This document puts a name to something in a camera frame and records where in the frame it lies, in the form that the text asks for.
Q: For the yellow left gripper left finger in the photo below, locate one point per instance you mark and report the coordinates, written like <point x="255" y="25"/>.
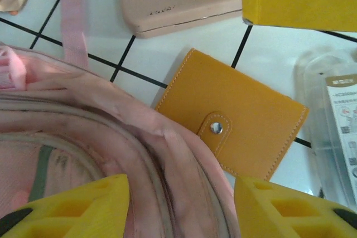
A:
<point x="83" y="207"/>

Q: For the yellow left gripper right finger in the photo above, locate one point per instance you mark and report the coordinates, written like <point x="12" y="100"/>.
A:
<point x="293" y="215"/>

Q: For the pink fabric backpack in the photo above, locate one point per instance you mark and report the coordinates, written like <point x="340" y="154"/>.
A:
<point x="111" y="126"/>

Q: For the clear plastic package white label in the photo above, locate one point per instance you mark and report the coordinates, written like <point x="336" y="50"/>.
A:
<point x="334" y="126"/>

